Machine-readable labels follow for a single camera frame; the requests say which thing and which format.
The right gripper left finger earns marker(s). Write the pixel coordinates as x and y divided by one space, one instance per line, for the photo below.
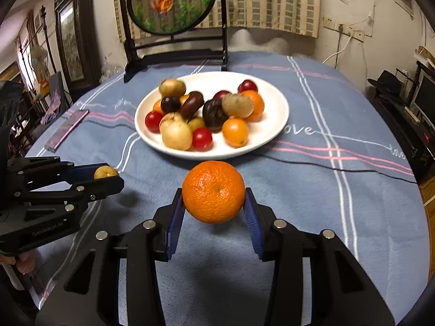
87 293

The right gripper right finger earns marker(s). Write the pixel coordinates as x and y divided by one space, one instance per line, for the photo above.
341 291

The large tan round fruit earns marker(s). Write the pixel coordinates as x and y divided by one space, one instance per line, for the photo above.
172 88

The large orange mandarin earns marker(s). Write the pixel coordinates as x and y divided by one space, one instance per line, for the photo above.
213 192

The small orange fruit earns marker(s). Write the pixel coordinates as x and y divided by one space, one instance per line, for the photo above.
157 107

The white oval plate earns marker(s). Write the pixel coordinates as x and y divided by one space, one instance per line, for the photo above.
274 118

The round goldfish screen ornament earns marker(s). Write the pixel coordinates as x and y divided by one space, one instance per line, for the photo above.
149 24

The blue striped tablecloth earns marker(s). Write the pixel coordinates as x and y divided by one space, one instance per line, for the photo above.
336 165

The tan brown round fruit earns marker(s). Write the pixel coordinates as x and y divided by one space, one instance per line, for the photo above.
237 105

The pale yellow small fruit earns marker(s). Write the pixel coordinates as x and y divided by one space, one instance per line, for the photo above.
176 135

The large red plum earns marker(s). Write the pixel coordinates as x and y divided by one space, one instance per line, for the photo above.
221 95

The purple smartphone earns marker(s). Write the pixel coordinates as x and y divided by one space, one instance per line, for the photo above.
64 130

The wall power strip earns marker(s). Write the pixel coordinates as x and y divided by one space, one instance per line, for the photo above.
351 30

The small yellow longan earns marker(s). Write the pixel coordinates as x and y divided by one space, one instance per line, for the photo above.
104 172

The small red tomato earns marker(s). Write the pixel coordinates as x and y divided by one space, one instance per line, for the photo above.
202 139

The dark red plum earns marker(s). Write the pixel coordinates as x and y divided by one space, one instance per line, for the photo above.
247 85

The black hat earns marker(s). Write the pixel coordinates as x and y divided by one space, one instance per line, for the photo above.
388 82

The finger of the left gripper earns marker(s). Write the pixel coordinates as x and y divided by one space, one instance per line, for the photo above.
78 193
37 172

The large dark mangosteen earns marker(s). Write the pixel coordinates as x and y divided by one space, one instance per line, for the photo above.
213 115

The orange persimmon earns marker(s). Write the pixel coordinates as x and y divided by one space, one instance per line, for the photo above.
235 132
183 98

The computer monitor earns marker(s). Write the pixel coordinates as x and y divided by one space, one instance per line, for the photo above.
424 99

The small yellow-green fruit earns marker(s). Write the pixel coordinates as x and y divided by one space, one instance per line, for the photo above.
196 123

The person's left hand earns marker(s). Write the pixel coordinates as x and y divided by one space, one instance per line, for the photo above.
24 262

